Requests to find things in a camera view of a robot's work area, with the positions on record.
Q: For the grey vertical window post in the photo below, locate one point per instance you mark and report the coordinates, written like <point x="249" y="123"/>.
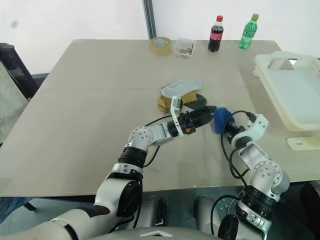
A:
<point x="149" y="17"/>

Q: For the clear packing tape roll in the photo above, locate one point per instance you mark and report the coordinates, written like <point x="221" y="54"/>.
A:
<point x="160" y="47"/>

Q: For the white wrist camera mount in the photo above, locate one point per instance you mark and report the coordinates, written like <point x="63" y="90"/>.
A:
<point x="176" y="105"/>
<point x="258" y="126"/>

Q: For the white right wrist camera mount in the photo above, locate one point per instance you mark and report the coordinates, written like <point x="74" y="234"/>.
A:
<point x="258" y="126"/>

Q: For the black office chair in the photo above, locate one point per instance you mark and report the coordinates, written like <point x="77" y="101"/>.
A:
<point x="17" y="67"/>

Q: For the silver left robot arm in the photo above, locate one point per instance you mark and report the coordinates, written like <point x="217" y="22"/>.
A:
<point x="115" y="187"/>

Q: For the grey slipper insole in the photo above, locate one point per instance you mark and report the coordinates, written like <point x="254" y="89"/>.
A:
<point x="181" y="87"/>

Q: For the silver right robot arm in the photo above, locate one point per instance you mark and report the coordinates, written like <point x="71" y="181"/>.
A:
<point x="262" y="175"/>

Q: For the blue denim fabric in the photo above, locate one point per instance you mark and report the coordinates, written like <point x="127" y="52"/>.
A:
<point x="12" y="206"/>

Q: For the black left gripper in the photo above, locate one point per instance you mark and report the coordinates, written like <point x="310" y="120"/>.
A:
<point x="187" y="122"/>

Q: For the blue cloth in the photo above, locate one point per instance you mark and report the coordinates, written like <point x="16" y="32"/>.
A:
<point x="221" y="120"/>

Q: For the white plastic lid piece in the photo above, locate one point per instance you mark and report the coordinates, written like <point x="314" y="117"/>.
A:
<point x="302" y="143"/>

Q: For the grey robot torso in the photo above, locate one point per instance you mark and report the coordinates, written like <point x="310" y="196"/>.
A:
<point x="155" y="233"/>

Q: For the white plastic bin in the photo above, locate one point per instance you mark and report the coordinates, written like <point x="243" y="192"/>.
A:
<point x="290" y="90"/>

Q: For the green bottle with yellow cap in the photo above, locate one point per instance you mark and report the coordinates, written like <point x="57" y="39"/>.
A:
<point x="247" y="35"/>

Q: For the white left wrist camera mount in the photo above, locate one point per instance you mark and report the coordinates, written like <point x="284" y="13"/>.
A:
<point x="176" y="105"/>

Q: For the grey rounded right robot leg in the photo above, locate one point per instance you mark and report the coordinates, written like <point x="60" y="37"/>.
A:
<point x="206" y="212"/>

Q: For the clear box of coloured clips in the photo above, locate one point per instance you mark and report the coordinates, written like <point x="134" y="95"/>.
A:
<point x="185" y="47"/>

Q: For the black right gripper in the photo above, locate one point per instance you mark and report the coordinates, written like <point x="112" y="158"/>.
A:
<point x="233" y="130"/>

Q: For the cola bottle with red cap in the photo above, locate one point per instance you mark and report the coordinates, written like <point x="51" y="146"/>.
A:
<point x="215" y="37"/>

